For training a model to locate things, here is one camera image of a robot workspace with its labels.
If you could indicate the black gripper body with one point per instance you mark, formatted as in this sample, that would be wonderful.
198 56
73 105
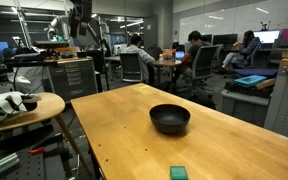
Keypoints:
80 15

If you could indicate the green block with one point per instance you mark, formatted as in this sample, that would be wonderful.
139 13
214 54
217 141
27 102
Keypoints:
178 173

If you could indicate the black bowl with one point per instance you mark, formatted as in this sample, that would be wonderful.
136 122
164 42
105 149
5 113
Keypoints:
170 119

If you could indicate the black softbox panel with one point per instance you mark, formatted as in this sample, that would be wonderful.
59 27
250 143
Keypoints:
92 33

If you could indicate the gray drawer cabinet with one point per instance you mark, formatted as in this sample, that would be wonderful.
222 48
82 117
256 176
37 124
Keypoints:
73 79

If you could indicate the black mesh office chair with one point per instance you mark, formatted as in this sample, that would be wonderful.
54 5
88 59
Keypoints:
130 66

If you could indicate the person in gray hoodie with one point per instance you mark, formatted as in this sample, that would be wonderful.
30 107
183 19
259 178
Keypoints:
140 55

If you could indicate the orange box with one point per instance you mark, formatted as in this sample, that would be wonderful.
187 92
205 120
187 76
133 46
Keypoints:
169 54

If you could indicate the round wooden side table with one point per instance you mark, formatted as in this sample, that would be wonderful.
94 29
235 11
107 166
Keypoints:
47 106

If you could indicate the round wooden meeting table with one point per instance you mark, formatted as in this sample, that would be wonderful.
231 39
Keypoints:
165 63

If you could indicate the small black cup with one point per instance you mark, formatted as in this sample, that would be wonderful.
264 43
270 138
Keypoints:
30 104

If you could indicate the open laptop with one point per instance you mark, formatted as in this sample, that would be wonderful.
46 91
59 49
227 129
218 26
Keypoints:
180 55

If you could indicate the person in dark shirt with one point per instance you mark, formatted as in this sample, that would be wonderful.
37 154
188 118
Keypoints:
194 48

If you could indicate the white cloth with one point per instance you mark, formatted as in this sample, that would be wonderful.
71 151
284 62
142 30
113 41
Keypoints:
0 105

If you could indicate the gray office chair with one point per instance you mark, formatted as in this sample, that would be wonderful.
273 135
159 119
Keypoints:
204 63

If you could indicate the dark computer monitor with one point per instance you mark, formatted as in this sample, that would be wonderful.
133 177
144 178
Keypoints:
225 39

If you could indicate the black perforated breadboard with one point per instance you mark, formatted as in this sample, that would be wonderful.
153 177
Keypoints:
27 166

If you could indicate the person in dark jacket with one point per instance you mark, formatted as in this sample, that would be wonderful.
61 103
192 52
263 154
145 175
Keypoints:
244 50

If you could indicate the aluminum extrusion bar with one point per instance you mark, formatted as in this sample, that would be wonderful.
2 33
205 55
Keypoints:
0 165

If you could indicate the teal flat box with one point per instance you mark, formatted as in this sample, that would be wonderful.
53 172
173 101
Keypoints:
250 80

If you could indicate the blue cushion mat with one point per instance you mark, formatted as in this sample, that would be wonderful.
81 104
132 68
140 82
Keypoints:
255 72

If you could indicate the lit white monitor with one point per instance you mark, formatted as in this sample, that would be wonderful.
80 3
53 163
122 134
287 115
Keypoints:
266 36

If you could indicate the gray plastic bin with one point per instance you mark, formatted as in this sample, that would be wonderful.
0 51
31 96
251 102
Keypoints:
244 106

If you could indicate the wooden plank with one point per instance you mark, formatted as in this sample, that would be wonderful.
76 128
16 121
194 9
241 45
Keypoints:
265 83

